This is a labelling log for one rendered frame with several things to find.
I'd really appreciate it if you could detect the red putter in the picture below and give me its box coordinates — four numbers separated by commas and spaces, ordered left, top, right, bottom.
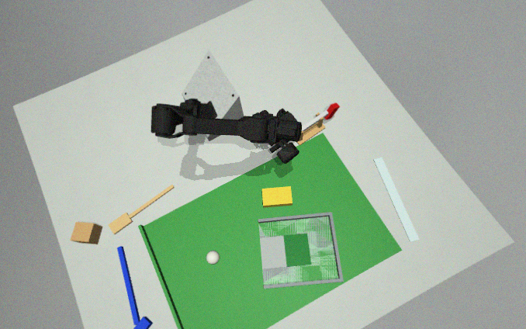
270, 102, 340, 153

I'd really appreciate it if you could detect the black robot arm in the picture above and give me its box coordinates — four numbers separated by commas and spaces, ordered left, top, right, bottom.
151, 98, 302, 144

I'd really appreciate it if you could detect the tan cube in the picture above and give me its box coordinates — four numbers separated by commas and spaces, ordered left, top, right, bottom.
70, 222, 102, 244

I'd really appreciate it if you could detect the yellow flat block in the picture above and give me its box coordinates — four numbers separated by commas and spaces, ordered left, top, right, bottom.
262, 186, 292, 208

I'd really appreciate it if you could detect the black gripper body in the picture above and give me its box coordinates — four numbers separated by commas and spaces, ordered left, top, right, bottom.
260, 110, 299, 164

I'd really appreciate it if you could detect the green flat mat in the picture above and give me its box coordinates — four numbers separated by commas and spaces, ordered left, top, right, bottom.
144, 133, 402, 329

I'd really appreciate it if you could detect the white golf ball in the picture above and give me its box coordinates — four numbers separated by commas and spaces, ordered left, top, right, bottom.
206, 251, 220, 264

